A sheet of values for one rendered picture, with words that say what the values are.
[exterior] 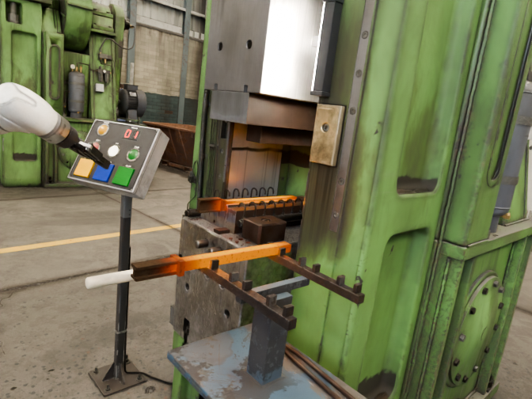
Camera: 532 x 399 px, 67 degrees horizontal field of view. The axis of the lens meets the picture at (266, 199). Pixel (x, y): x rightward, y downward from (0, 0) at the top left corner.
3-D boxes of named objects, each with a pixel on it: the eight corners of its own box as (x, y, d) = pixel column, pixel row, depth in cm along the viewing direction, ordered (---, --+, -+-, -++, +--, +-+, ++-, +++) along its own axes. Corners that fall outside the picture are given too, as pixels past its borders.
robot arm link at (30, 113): (64, 105, 120) (29, 110, 124) (21, 72, 106) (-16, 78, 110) (55, 137, 116) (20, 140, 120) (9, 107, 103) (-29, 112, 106)
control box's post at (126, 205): (115, 381, 188) (126, 153, 166) (112, 377, 191) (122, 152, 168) (123, 378, 191) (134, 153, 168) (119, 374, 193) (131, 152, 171)
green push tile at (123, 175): (126, 186, 152) (134, 168, 154) (111, 183, 154) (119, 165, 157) (129, 188, 153) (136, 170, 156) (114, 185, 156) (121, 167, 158)
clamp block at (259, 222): (257, 245, 122) (260, 225, 121) (241, 237, 128) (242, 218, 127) (285, 241, 130) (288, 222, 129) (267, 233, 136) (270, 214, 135)
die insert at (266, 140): (260, 143, 134) (261, 125, 133) (245, 140, 139) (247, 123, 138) (317, 146, 154) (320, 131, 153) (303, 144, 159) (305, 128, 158)
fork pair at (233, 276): (244, 291, 80) (245, 282, 80) (228, 280, 84) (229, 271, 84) (320, 271, 95) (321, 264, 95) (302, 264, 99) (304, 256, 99)
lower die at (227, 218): (233, 233, 131) (236, 208, 129) (200, 217, 145) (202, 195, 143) (317, 222, 159) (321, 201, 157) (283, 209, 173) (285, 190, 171)
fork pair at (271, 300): (285, 318, 72) (286, 308, 71) (264, 305, 76) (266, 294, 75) (361, 292, 87) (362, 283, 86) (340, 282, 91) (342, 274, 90)
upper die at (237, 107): (245, 124, 123) (248, 93, 121) (209, 118, 137) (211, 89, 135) (331, 132, 151) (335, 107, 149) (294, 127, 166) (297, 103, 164)
